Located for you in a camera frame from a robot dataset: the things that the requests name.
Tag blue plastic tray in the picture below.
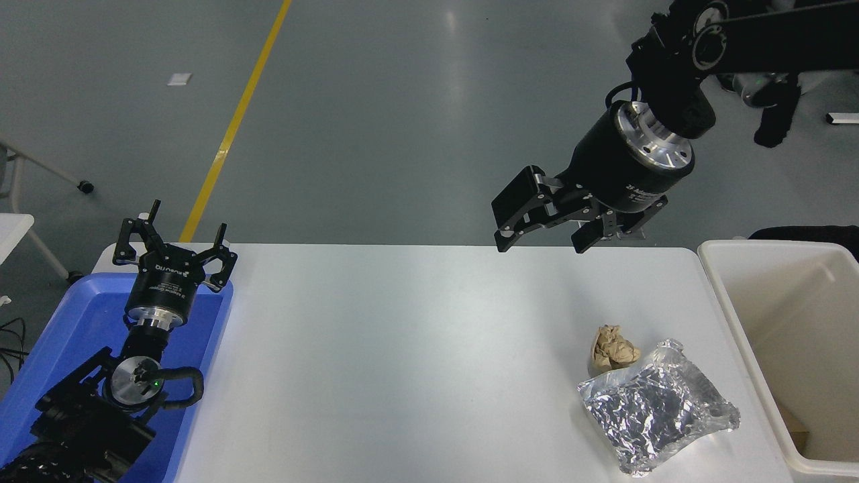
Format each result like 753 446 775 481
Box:
0 272 235 483

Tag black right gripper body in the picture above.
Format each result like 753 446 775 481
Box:
558 102 693 217

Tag black cables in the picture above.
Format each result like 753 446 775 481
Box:
0 315 28 388

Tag crumpled tan paper ball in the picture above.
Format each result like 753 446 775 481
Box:
589 325 642 377

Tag large pale plastic bin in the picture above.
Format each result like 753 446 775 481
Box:
697 239 859 478

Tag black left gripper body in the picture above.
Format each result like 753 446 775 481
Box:
127 244 215 314

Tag black bulky object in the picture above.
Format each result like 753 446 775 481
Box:
748 225 859 264

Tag grey frame with caster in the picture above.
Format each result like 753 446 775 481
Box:
0 138 95 215

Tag white side table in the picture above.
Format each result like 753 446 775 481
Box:
0 213 85 283

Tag silver foil plate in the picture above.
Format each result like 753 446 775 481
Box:
578 339 741 478

